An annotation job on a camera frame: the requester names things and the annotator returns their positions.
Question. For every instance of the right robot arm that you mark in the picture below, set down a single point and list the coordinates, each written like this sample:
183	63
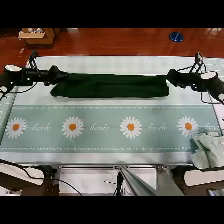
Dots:
200	82

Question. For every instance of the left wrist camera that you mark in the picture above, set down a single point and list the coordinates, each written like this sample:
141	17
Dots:
32	57

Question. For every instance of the wooden box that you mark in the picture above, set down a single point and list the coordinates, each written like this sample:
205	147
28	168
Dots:
37	35

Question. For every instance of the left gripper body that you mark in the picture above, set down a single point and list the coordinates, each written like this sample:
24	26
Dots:
56	75

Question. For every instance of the blue round object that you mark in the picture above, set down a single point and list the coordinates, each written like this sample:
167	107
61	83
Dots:
176	37

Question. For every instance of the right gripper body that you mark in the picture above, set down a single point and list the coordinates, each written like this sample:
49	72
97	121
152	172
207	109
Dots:
176	78

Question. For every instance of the pale green garment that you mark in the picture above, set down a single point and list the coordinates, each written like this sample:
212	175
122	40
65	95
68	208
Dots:
210	150

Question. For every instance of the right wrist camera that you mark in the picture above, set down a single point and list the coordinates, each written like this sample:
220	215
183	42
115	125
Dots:
199	60

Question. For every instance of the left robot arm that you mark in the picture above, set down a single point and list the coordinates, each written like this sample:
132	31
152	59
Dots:
26	76

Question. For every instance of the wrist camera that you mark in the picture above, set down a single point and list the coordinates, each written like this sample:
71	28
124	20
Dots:
32	57
199	60

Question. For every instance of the dark green garment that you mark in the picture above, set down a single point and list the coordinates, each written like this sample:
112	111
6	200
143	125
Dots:
110	86

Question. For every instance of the silver frame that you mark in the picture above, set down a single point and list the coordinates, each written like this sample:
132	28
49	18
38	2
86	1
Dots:
140	186

